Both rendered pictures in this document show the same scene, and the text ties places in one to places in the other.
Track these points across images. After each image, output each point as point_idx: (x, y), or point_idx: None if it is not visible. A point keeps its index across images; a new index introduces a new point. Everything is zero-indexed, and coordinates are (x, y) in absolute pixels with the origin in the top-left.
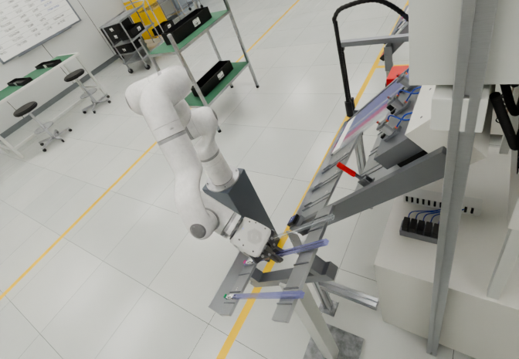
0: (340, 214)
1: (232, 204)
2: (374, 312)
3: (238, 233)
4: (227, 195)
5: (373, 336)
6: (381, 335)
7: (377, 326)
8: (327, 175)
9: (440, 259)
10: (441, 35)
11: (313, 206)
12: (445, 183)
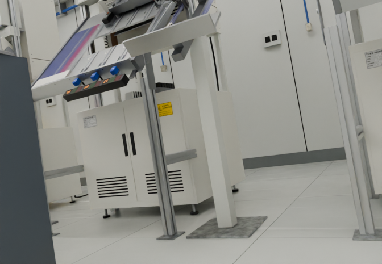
0: (160, 26)
1: (27, 85)
2: (185, 220)
3: None
4: (24, 62)
5: (209, 218)
6: (209, 216)
7: (200, 218)
8: (95, 65)
9: None
10: None
11: (127, 52)
12: None
